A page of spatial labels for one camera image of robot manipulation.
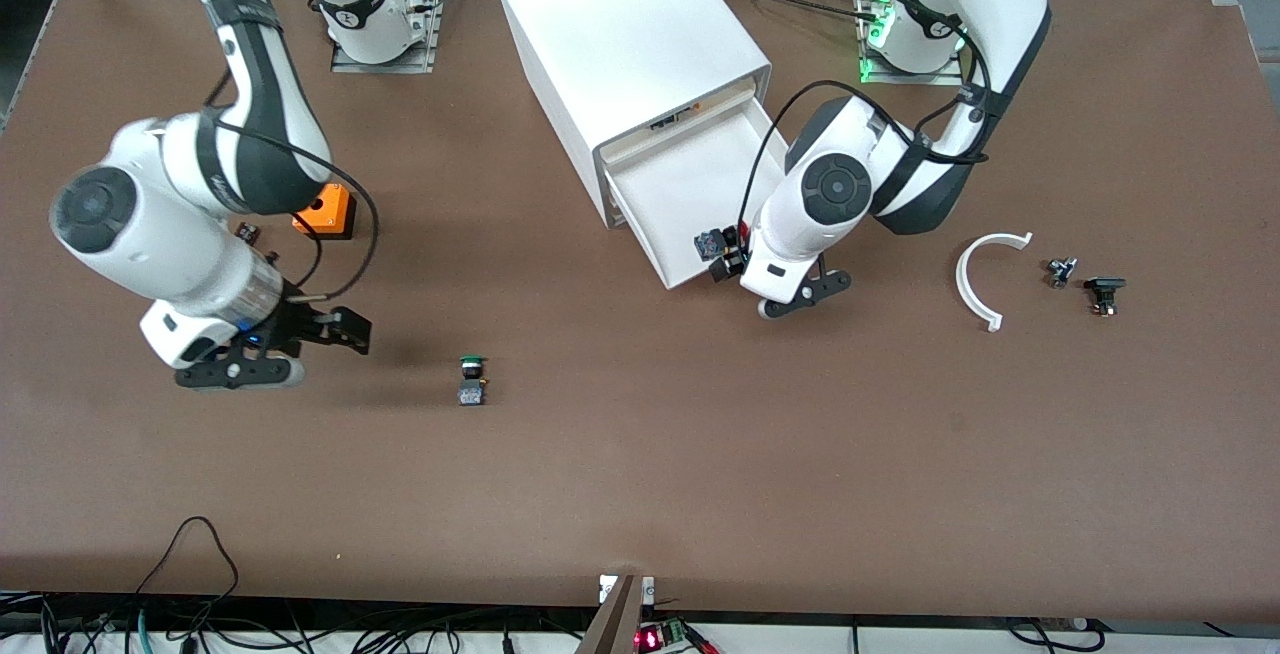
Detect red push button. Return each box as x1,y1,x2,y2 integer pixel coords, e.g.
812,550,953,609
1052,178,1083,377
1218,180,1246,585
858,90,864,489
696,224,739,263

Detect orange button box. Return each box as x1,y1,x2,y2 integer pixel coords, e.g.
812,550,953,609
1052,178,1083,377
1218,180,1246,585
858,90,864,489
292,184,358,241

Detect green push button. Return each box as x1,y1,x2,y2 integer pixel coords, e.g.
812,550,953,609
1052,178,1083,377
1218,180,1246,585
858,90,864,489
456,355,490,407

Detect circuit board with red light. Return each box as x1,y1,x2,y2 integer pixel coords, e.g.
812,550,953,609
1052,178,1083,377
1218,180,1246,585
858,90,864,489
635,619,721,654

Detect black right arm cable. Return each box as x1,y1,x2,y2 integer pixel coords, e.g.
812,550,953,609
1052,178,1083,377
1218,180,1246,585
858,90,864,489
200,74,381,303

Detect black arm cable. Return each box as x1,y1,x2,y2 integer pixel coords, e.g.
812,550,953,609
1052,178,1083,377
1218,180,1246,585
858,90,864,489
200,74,381,303
738,0,993,230

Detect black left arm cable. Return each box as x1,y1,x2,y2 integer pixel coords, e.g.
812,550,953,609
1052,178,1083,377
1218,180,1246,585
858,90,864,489
738,0,993,230

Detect looped black cable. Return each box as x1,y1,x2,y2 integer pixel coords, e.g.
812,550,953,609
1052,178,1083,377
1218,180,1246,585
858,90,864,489
135,516,241,625

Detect white semicircular bracket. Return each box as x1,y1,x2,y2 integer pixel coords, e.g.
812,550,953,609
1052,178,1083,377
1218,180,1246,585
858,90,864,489
955,231,1034,334

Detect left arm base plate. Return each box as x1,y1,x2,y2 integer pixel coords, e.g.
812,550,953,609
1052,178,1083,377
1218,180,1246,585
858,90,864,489
855,0,966,87

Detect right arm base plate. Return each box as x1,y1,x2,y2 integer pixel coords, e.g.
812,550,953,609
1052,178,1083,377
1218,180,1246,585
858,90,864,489
330,0,446,75

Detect black switch part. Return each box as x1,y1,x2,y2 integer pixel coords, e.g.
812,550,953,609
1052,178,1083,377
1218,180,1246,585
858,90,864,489
1084,276,1128,318

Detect tangled black cables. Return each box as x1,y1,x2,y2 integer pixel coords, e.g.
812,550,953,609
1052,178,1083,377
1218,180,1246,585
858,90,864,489
0,589,601,654

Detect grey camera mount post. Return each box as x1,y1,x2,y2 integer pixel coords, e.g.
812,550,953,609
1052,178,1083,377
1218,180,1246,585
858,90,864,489
575,574,658,654

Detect black cable at table edge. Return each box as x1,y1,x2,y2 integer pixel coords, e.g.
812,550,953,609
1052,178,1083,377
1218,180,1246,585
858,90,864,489
1005,617,1106,654

